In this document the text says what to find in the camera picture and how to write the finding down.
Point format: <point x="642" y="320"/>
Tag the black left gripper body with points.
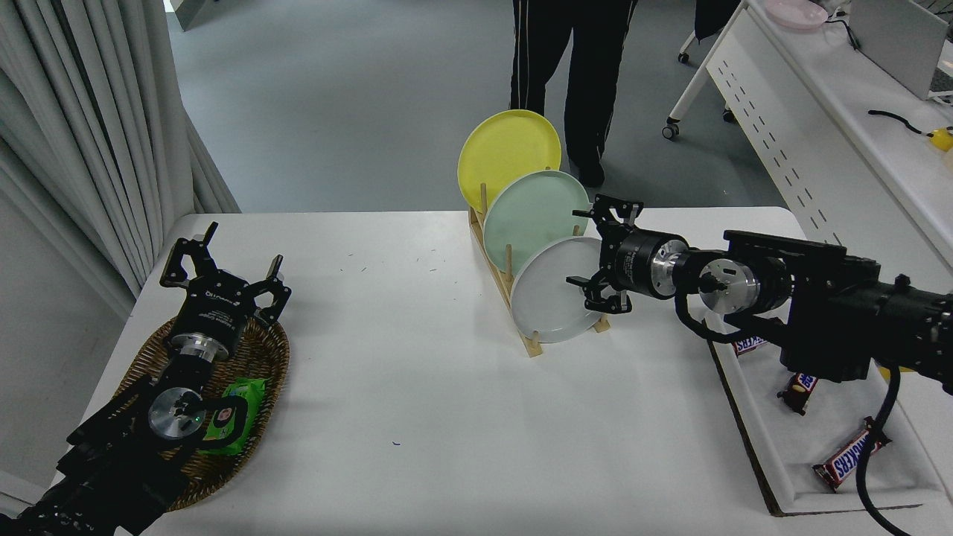
<point x="216" y="305"/>

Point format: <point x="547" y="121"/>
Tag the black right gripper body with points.
<point x="633" y="262"/>

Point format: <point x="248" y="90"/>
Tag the grey plate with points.
<point x="547" y="298"/>

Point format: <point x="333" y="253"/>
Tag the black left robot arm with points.
<point x="112" y="461"/>

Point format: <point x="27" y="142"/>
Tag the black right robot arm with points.
<point x="826" y="298"/>

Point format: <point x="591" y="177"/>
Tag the pale green plate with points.
<point x="536" y="212"/>

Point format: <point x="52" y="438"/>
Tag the wooden plate rack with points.
<point x="530" y="346"/>

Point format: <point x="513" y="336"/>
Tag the yellow plate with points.
<point x="506" y="149"/>

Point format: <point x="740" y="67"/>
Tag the pink plate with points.
<point x="795" y="13"/>

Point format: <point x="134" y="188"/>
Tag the brown wicker basket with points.
<point x="264" y="357"/>

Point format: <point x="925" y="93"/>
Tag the green wet wipes pack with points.
<point x="252" y="390"/>

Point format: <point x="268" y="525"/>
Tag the snickers bar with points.
<point x="749" y="345"/>
<point x="849" y="458"/>

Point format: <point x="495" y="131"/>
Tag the person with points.
<point x="588" y="59"/>

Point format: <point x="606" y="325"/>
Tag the grey curtain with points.
<point x="74" y="112"/>

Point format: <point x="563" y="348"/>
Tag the snack bar with white script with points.
<point x="798" y="391"/>

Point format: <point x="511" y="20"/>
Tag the white perforated desk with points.
<point x="819" y="112"/>

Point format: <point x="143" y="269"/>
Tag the white foam tray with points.
<point x="789" y="447"/>

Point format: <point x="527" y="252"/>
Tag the grey cabinet corner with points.
<point x="190" y="11"/>

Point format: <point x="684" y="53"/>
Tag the yellow floor object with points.
<point x="902" y="368"/>

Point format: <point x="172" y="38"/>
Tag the grey laptop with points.
<point x="897" y="37"/>

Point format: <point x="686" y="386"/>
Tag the yellow round object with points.
<point x="942" y="140"/>

